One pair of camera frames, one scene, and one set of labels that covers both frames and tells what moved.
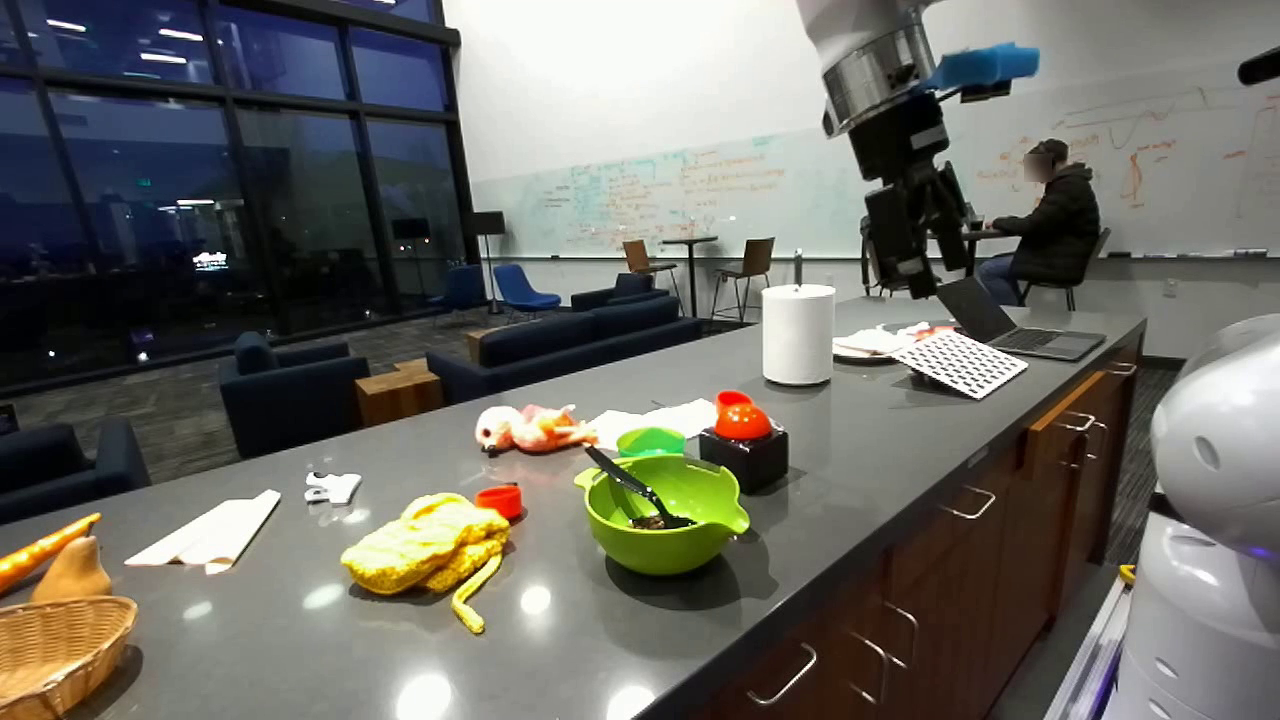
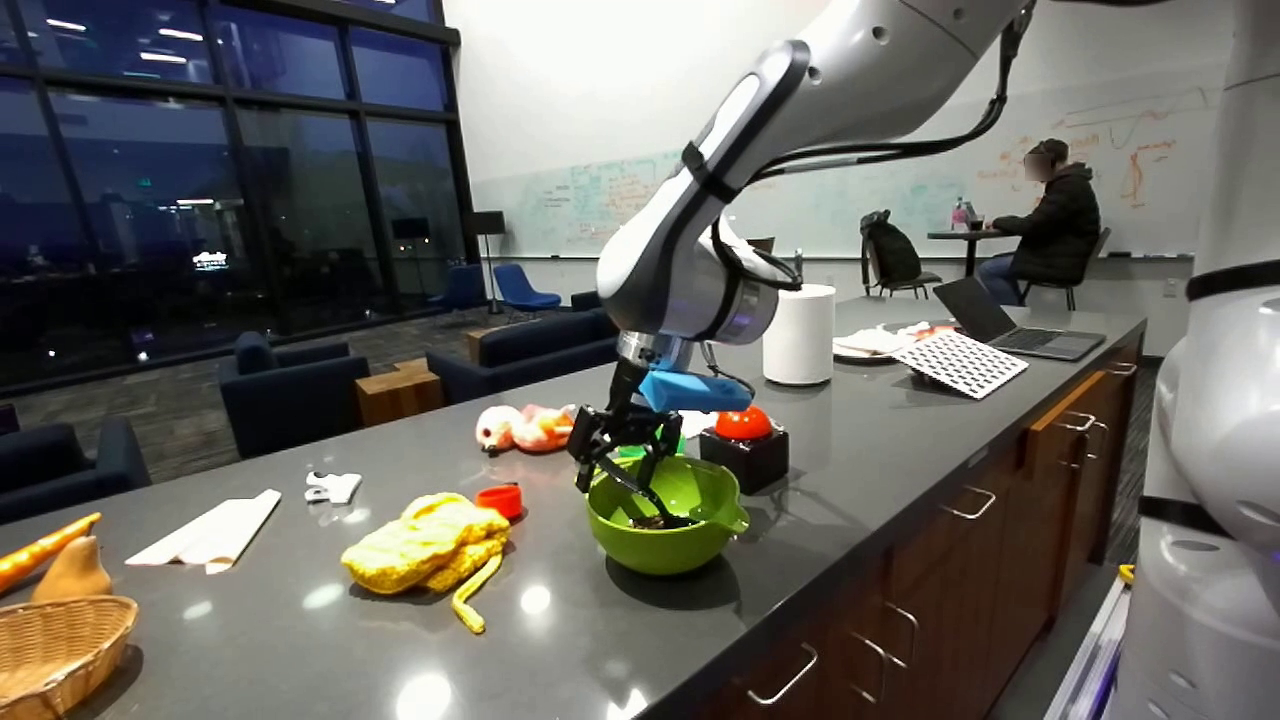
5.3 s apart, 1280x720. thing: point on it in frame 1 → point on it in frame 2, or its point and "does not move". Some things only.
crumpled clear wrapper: (333, 491) does not move
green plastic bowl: (684, 485) does not move
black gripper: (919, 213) → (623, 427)
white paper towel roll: (797, 335) does not move
